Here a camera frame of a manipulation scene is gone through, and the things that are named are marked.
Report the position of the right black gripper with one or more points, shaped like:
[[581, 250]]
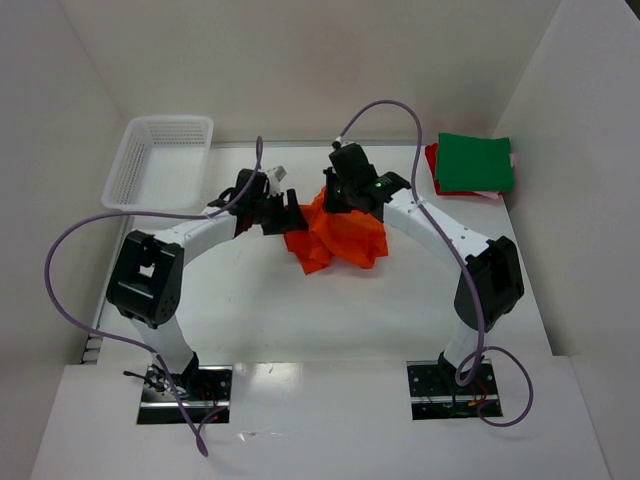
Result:
[[338, 195]]

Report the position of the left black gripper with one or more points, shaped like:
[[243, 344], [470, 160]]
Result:
[[278, 215]]

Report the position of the orange t shirt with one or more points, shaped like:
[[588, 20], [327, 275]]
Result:
[[357, 238]]

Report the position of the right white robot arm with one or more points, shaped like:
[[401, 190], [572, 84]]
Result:
[[490, 278]]

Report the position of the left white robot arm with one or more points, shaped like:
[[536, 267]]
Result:
[[146, 283]]

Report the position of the red folded t shirt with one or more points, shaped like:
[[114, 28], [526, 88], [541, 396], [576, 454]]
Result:
[[431, 159]]

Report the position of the green folded t shirt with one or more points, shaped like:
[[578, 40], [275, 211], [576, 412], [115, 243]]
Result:
[[472, 164]]

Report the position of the white plastic basket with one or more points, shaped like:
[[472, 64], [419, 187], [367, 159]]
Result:
[[160, 164]]

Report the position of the pink folded t shirt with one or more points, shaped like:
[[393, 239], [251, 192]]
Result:
[[494, 195]]

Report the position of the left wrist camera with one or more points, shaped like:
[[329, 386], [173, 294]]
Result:
[[275, 176]]

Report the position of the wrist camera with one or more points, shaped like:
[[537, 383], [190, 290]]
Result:
[[275, 176], [339, 141]]

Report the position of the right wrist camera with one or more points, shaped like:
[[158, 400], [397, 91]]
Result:
[[339, 141]]

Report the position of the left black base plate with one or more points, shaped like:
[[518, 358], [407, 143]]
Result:
[[208, 400]]

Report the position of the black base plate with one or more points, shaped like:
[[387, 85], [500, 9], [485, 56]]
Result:
[[208, 400], [435, 395]]

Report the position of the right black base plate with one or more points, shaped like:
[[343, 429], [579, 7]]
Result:
[[435, 395]]

